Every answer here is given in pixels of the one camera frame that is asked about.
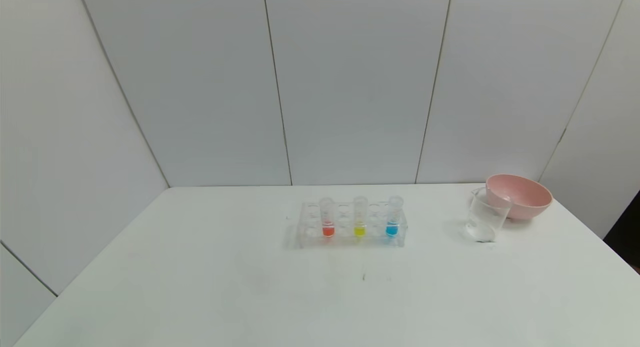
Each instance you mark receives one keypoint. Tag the test tube with red pigment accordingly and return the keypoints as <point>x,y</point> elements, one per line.
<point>327,231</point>

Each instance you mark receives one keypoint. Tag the test tube with blue pigment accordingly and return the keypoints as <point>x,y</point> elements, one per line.
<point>392,230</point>

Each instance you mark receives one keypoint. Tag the clear acrylic test tube rack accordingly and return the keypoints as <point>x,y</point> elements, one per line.
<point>345,222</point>

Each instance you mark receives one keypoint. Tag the black background object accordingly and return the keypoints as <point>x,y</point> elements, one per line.
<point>625,232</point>

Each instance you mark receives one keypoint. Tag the test tube with yellow pigment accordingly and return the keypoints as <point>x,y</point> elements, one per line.
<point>360,231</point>

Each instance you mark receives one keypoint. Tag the clear glass beaker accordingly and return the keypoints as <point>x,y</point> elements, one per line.
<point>487,222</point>

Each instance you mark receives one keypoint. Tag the pink plastic bowl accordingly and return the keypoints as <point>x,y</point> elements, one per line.
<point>525,199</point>

